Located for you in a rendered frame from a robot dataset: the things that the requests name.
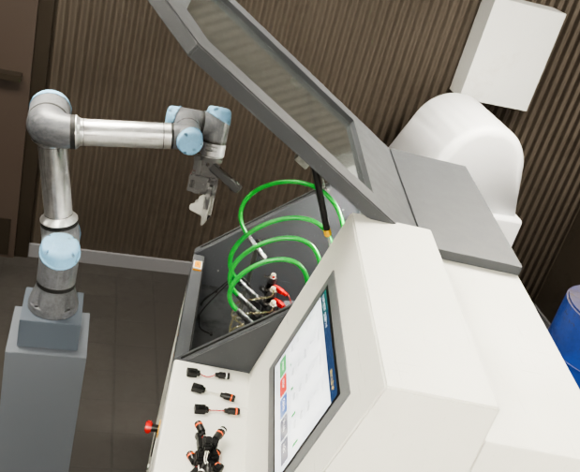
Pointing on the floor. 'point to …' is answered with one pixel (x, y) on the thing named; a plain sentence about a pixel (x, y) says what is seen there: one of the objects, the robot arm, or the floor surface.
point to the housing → (502, 329)
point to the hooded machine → (470, 150)
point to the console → (387, 361)
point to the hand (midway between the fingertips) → (206, 220)
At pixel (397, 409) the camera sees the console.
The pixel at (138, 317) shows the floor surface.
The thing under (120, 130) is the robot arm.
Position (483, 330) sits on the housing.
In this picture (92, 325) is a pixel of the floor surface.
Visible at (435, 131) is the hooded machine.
